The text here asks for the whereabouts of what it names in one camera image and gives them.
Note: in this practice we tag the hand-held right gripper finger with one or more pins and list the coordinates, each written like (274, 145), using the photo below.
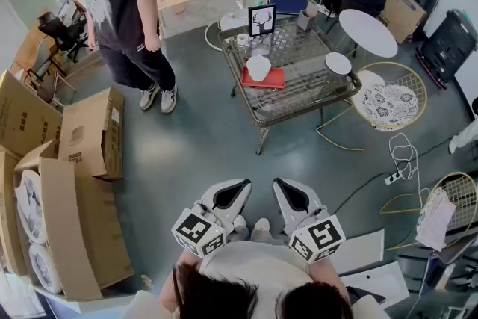
(285, 216)
(311, 199)

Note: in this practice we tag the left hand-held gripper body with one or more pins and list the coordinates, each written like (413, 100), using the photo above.
(199, 233)

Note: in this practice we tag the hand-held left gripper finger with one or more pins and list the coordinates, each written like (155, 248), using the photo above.
(220, 188)
(241, 207)

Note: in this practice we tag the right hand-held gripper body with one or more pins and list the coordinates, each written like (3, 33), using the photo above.
(317, 239)

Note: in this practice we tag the red tray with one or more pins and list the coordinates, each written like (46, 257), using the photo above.
(275, 78)

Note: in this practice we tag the white bowl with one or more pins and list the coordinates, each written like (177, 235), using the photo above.
(258, 67)

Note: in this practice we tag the person's left forearm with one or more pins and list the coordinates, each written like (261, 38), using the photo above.
(188, 258)

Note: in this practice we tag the person's right forearm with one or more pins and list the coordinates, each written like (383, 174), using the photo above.
(328, 272)

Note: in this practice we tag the grey cardboard box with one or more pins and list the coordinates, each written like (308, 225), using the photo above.
(307, 20)

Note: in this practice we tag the person's left shoe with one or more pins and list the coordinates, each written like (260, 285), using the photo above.
(239, 222)

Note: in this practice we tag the person's shoe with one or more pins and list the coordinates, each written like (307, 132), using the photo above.
(239, 222)
(262, 225)

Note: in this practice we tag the person's right shoe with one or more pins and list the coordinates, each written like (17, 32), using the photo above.
(262, 225)

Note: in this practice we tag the person's grey trousers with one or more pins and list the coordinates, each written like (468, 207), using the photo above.
(261, 237)

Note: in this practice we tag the white board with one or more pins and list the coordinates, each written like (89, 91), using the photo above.
(381, 284)
(358, 252)

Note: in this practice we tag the person's white shirt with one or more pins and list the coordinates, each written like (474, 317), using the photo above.
(254, 265)

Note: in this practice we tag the white power strip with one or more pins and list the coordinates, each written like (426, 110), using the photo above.
(393, 177)

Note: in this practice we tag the pale pink cloth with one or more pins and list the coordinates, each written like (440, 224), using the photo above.
(435, 220)

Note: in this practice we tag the floral round cushion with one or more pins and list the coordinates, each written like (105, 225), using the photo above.
(390, 104)

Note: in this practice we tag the plain white round cushion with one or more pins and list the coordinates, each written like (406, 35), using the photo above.
(367, 80)

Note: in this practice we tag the large open cardboard box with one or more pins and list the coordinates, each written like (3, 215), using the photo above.
(63, 235)

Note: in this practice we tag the glass-top wicker coffee table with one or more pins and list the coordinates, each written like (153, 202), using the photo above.
(298, 59)

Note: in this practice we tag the white tape roll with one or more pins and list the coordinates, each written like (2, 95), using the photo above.
(242, 39)

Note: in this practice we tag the white plastic-wrapped fan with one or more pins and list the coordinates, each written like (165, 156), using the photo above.
(46, 269)
(31, 205)

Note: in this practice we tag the black-framed deer picture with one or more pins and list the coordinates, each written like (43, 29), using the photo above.
(262, 20)

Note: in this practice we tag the white round side table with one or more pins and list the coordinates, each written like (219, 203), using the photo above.
(367, 33)

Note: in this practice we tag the dark wooden chair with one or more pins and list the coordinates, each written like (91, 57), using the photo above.
(336, 9)

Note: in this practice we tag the black machine with red base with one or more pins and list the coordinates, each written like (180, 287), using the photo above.
(450, 45)

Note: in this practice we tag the blue-printed cardboard box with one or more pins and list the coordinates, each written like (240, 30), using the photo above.
(401, 11)

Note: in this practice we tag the flat cardboard box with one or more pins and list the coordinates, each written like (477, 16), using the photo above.
(22, 116)

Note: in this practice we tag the black office chair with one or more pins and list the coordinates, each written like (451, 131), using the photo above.
(63, 33)

